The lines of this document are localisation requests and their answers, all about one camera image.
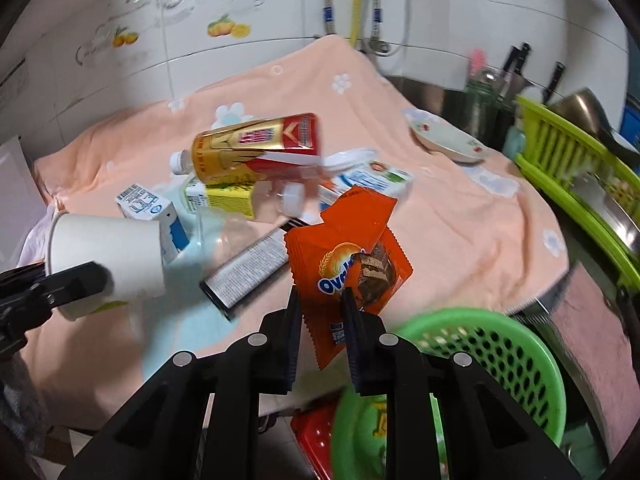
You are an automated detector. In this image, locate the white floral plate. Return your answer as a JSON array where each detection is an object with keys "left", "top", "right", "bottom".
[{"left": 402, "top": 108, "right": 489, "bottom": 165}]

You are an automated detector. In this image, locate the white plastic lid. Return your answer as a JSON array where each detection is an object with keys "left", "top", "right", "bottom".
[{"left": 322, "top": 148, "right": 376, "bottom": 172}]

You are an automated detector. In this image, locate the black barcode box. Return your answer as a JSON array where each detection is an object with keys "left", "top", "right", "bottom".
[{"left": 200, "top": 218, "right": 308, "bottom": 321}]

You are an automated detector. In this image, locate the yellow gas hose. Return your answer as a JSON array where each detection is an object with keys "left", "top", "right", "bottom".
[{"left": 348, "top": 0, "right": 370, "bottom": 47}]

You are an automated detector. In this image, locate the pink brush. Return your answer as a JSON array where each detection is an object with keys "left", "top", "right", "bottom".
[{"left": 469, "top": 48, "right": 487, "bottom": 80}]

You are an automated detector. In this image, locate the cleaver blade in rack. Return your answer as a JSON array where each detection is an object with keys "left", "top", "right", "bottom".
[{"left": 572, "top": 168, "right": 639, "bottom": 258}]

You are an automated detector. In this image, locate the steel pot in rack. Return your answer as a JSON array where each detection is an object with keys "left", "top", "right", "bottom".
[{"left": 550, "top": 88, "right": 639, "bottom": 165}]

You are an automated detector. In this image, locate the green plastic trash basket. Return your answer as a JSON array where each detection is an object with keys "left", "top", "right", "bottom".
[{"left": 330, "top": 306, "right": 568, "bottom": 480}]

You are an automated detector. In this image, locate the peach flower towel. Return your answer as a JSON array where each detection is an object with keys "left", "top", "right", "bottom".
[{"left": 22, "top": 36, "right": 568, "bottom": 429}]

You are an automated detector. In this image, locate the clear plastic cup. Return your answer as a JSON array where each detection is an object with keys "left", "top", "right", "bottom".
[{"left": 194, "top": 208, "right": 276, "bottom": 270}]

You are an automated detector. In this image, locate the white paper cup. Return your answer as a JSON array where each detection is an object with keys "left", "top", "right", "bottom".
[{"left": 46, "top": 211, "right": 166, "bottom": 321}]

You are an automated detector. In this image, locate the gold red drink bottle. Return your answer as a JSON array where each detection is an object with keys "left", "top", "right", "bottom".
[{"left": 169, "top": 113, "right": 321, "bottom": 185}]

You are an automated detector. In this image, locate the green utensil holder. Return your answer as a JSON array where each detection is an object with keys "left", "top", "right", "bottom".
[{"left": 464, "top": 67, "right": 515, "bottom": 151}]

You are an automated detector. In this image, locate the lime green dish rack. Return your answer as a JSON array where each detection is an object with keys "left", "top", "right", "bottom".
[{"left": 515, "top": 96, "right": 639, "bottom": 292}]

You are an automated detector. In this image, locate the yellow white small carton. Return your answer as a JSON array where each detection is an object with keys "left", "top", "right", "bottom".
[{"left": 181, "top": 177, "right": 254, "bottom": 219}]

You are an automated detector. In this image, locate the white blue milk carton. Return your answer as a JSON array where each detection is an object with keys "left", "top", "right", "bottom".
[{"left": 318, "top": 160, "right": 414, "bottom": 210}]

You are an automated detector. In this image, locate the pink dish cloth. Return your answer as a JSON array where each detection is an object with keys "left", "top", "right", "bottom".
[{"left": 550, "top": 264, "right": 639, "bottom": 458}]

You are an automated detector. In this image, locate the braided steel hose right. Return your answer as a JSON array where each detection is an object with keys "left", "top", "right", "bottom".
[{"left": 368, "top": 0, "right": 392, "bottom": 56}]

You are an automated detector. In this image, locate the black handled knife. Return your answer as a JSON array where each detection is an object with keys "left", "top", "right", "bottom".
[{"left": 541, "top": 62, "right": 565, "bottom": 105}]

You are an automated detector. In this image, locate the orange Ovaltine wrapper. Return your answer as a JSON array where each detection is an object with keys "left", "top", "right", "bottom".
[{"left": 284, "top": 185, "right": 413, "bottom": 370}]

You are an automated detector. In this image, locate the small blue white carton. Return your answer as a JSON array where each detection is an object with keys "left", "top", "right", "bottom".
[{"left": 115, "top": 183, "right": 189, "bottom": 263}]

